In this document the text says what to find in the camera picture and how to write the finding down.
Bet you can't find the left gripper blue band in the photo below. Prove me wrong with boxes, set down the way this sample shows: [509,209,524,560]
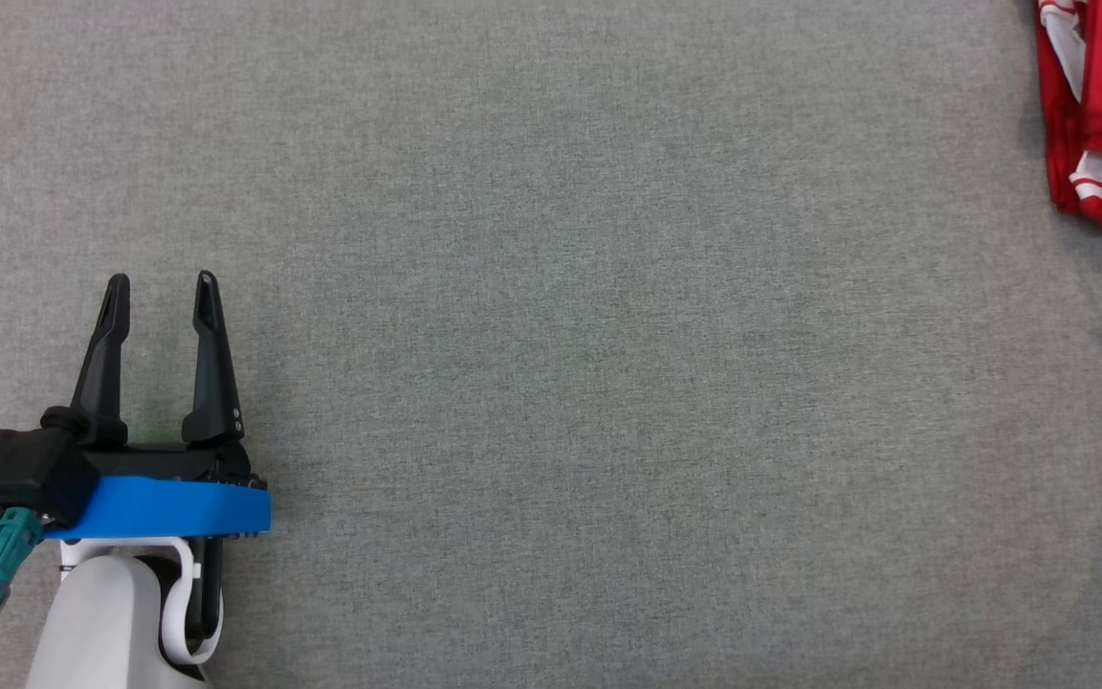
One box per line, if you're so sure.
[44,270,274,543]

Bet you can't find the red white basketball jersey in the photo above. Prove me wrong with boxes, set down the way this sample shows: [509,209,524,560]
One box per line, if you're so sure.
[1034,0,1102,236]

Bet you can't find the left cable teal connector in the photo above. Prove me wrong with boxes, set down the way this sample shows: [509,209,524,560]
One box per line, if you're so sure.
[0,506,46,689]

